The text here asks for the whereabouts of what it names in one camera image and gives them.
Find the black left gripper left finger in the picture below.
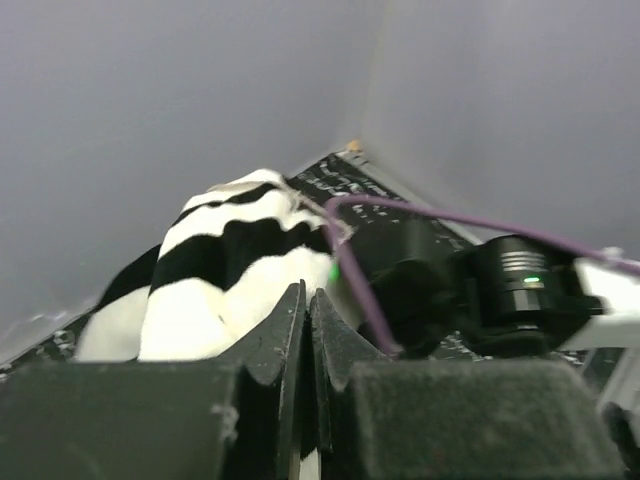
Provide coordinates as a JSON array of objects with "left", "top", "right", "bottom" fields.
[{"left": 1, "top": 283, "right": 306, "bottom": 479}]

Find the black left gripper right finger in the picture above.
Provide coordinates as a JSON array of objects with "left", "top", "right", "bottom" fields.
[{"left": 310, "top": 291, "right": 625, "bottom": 479}]

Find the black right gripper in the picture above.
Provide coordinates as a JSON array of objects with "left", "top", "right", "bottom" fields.
[{"left": 348, "top": 218, "right": 605, "bottom": 359}]

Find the black white striped pillowcase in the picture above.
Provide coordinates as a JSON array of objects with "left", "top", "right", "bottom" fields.
[{"left": 74, "top": 169, "right": 333, "bottom": 362}]

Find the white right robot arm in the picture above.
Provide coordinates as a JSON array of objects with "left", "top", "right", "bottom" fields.
[{"left": 348, "top": 218, "right": 639, "bottom": 358}]

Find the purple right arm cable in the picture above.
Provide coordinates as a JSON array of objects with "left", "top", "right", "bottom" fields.
[{"left": 320, "top": 193, "right": 640, "bottom": 356}]

